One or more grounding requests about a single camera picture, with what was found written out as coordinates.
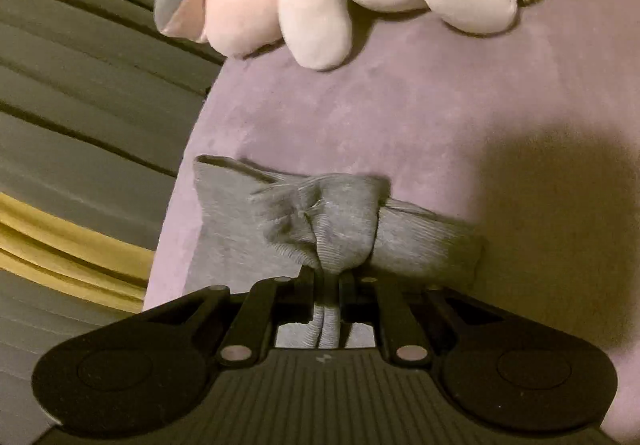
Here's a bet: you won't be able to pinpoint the purple fleece blanket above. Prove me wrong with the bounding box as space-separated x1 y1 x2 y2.
142 0 640 445

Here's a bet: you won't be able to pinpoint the yellow curtain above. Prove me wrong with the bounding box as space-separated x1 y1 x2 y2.
0 192 156 313

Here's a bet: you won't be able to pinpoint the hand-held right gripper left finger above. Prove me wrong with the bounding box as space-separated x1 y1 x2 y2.
142 267 317 367

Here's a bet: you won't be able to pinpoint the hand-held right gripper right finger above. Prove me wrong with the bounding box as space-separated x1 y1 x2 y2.
339 271 507 369

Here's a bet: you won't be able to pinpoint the grey pants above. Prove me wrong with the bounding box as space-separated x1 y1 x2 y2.
185 154 486 350

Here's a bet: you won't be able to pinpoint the grey-green curtain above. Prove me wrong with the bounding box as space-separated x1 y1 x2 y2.
0 0 226 445

